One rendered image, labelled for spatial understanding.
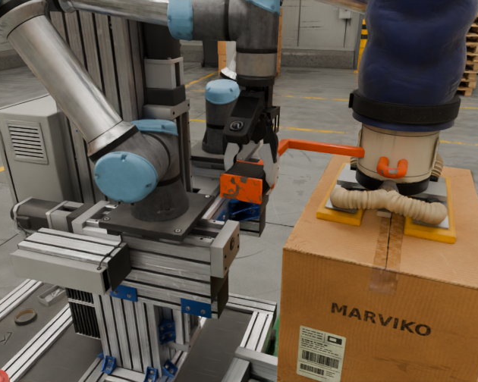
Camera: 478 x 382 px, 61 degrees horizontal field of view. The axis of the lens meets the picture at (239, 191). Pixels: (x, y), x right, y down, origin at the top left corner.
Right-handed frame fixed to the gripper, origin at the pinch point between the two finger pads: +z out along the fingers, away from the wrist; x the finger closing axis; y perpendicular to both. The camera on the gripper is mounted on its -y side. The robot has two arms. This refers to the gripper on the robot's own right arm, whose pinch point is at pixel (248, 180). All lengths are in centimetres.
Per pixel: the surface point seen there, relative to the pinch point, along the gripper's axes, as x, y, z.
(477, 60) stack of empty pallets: -116, 735, 47
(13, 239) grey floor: 212, 95, 121
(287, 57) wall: 271, 945, 89
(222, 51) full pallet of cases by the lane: 325, 683, 53
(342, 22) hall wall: 152, 970, 4
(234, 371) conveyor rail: 5, 5, 60
